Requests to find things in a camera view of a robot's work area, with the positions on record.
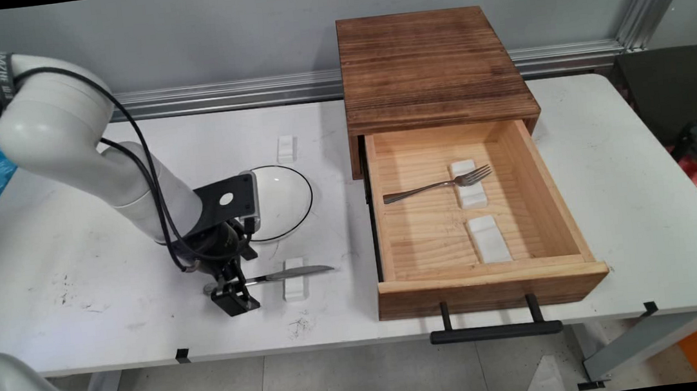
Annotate light wooden drawer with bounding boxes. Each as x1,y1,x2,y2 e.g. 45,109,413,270
358,108,613,323

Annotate black drawer handle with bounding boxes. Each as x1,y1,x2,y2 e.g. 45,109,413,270
426,290,564,347

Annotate long black cable bundle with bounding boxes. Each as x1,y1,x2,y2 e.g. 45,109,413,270
0,52,202,291

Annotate black camera plug cable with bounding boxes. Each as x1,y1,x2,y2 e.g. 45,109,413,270
164,215,260,273

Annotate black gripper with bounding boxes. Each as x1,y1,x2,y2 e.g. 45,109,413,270
186,217,264,321

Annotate dark wooden drawer cabinet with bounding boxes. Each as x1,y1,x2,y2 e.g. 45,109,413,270
335,0,546,181

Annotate horizontal aluminium rail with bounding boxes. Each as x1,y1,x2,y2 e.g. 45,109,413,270
108,37,627,124

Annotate silver metal table knife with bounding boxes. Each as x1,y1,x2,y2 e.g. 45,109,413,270
202,263,336,296

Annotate white cutlery rest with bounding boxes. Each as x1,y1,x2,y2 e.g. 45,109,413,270
280,256,309,303
464,213,513,266
448,157,490,211
275,135,299,165

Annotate silver metal fork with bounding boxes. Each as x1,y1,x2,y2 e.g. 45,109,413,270
380,164,495,205

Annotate white plate with black rim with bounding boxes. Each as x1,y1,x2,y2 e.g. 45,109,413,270
241,161,318,244

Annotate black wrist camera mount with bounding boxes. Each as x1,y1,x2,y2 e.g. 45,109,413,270
191,172,261,228

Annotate grey velcro cable strap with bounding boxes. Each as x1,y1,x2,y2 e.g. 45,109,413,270
0,50,20,111

